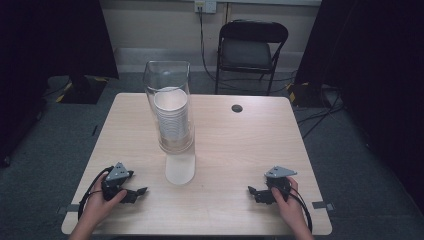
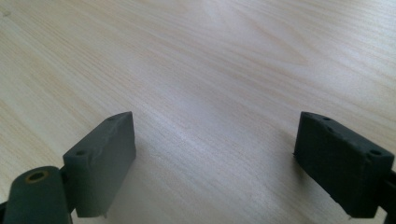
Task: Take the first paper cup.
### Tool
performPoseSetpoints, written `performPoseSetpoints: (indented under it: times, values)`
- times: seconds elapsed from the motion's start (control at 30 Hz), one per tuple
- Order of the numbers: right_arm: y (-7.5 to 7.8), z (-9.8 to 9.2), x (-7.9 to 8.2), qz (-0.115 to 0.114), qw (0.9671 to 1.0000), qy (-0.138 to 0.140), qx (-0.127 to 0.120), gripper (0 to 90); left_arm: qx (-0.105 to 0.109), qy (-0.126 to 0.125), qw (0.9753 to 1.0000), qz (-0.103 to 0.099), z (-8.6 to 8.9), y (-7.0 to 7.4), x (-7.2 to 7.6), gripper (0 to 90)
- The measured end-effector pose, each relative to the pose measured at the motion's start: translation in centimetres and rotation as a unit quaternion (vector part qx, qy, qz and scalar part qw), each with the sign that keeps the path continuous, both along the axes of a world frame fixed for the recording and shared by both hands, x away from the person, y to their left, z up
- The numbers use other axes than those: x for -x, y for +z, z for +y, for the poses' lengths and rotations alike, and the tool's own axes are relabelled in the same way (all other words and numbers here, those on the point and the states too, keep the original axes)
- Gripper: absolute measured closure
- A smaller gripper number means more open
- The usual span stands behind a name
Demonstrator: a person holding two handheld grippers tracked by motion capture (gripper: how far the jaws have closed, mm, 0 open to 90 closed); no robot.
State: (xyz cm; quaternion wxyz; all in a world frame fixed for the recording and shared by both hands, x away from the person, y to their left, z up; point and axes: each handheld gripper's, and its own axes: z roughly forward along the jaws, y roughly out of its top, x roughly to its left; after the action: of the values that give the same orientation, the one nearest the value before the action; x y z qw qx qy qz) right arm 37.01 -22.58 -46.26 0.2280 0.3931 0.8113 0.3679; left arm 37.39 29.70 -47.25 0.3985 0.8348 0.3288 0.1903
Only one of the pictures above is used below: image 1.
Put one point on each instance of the black stand base yellow tape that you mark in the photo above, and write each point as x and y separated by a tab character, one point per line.
83	90
305	95

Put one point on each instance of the person's left hand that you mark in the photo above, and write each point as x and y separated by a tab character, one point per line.
98	208

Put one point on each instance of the single white paper cup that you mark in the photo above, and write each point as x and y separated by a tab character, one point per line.
180	168

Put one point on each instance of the round black table grommet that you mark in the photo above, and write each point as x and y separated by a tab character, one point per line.
237	108

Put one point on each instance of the grey tape strip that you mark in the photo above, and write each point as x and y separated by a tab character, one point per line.
68	209
322	205

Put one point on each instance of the stack of white paper cups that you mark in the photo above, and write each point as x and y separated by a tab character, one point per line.
171	115

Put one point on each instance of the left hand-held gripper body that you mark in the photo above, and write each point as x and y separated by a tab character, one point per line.
113	186

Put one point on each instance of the white wall socket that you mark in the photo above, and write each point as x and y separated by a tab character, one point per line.
205	6

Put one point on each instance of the person's right hand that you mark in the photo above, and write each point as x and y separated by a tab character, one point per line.
288	210

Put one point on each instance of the tall clear plastic cup holder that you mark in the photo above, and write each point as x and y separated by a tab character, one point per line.
166	76

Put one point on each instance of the black curtain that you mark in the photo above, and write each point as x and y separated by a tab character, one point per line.
373	66
43	50

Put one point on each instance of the black folding chair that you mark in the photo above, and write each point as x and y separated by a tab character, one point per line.
248	50

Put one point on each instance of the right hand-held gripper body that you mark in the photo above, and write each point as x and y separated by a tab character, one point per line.
278	182

